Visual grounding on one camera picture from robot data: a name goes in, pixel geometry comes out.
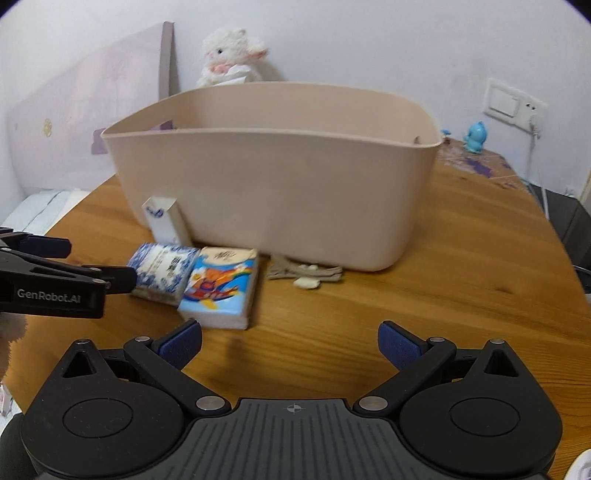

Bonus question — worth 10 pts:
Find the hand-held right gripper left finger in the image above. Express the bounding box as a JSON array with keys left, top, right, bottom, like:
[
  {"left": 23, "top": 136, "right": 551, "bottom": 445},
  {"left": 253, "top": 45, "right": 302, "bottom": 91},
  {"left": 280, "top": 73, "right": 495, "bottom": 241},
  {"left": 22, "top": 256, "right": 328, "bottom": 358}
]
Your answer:
[{"left": 56, "top": 318, "right": 232, "bottom": 417}]

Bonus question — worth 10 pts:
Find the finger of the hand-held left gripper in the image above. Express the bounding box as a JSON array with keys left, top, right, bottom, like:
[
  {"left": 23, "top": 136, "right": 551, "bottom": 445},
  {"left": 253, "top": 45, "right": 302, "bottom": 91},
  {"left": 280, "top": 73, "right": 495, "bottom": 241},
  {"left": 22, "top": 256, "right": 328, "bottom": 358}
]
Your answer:
[
  {"left": 0, "top": 250, "right": 138, "bottom": 296},
  {"left": 0, "top": 227, "right": 72, "bottom": 260}
]

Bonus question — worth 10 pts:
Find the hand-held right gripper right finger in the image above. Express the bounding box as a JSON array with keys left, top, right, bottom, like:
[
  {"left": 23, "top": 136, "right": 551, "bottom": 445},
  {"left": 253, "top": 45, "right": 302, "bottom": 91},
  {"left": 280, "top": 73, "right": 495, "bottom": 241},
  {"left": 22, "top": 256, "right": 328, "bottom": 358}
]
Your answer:
[{"left": 353, "top": 320, "right": 525, "bottom": 417}]

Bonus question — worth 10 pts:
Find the blue white patterned tissue pack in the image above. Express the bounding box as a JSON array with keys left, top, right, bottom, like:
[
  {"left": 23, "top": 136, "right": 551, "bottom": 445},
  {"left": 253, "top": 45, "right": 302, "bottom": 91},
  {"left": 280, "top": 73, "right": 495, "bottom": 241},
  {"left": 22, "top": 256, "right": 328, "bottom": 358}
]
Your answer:
[{"left": 127, "top": 243, "right": 201, "bottom": 307}]

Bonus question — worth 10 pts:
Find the cartoon print tissue pack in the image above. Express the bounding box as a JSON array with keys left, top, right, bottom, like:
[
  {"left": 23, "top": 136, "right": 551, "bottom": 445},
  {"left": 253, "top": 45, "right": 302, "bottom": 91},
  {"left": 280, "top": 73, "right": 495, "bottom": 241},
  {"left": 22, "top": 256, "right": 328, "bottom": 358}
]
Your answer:
[{"left": 177, "top": 247, "right": 258, "bottom": 331}]

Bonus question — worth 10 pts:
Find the beige plastic storage basket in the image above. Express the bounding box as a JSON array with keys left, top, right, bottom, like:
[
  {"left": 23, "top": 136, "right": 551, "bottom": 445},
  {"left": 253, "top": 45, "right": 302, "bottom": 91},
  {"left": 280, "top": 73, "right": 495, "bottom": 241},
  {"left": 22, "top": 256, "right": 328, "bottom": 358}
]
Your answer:
[{"left": 100, "top": 81, "right": 442, "bottom": 272}]

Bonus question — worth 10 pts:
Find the white bedding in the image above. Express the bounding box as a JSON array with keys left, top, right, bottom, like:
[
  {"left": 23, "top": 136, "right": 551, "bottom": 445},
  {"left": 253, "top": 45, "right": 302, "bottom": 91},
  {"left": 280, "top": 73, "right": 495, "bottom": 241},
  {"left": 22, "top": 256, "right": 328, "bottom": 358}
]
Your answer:
[{"left": 0, "top": 188, "right": 93, "bottom": 236}]

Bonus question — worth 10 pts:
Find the small white carton box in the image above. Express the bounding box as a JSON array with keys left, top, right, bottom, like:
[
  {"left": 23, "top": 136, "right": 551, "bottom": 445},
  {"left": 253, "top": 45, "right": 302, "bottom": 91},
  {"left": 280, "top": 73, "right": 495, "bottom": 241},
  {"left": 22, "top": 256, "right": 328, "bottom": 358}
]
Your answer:
[{"left": 141, "top": 196, "right": 194, "bottom": 248}]

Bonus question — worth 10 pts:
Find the pale pink headboard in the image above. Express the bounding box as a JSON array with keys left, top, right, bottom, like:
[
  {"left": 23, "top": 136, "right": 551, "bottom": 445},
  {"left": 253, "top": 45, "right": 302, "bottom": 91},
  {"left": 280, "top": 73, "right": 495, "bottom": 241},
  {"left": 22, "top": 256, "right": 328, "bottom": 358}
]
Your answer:
[{"left": 4, "top": 20, "right": 178, "bottom": 195}]

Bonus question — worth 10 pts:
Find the purple patterned table mat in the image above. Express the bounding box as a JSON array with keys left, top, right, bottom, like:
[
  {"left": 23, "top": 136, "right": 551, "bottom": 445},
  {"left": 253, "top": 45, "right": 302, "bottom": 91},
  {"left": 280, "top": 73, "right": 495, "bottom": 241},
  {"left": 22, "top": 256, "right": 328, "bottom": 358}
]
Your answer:
[{"left": 436, "top": 137, "right": 532, "bottom": 191}]

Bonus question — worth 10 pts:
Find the black chair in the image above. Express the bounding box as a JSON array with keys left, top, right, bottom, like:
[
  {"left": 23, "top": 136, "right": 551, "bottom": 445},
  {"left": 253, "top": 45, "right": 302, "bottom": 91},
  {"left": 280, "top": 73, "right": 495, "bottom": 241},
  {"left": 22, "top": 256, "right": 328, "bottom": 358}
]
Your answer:
[{"left": 526, "top": 183, "right": 591, "bottom": 293}]

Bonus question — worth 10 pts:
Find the blue toy figurine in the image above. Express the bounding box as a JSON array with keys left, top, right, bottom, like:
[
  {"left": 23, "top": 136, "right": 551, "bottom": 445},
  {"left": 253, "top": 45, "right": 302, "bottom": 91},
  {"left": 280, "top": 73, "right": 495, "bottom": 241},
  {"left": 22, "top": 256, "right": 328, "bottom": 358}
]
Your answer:
[{"left": 462, "top": 121, "right": 487, "bottom": 155}]

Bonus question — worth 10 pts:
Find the white plush toy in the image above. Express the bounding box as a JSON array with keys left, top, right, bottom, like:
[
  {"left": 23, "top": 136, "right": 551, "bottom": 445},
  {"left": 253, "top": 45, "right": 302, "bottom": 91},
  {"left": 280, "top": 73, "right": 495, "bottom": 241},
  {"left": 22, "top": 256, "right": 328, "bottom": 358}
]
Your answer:
[{"left": 194, "top": 27, "right": 270, "bottom": 89}]

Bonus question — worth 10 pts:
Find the white power cable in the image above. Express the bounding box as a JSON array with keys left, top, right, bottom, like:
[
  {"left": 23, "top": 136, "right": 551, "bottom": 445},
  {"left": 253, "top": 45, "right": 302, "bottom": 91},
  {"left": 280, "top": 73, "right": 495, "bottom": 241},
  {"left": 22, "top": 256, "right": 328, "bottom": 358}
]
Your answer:
[{"left": 526, "top": 116, "right": 550, "bottom": 222}]

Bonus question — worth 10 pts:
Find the white wall switch socket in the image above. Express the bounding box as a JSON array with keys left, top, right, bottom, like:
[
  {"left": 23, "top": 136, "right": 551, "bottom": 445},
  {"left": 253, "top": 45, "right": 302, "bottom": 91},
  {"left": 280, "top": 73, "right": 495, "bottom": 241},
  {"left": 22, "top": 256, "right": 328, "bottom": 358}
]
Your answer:
[{"left": 482, "top": 78, "right": 549, "bottom": 136}]

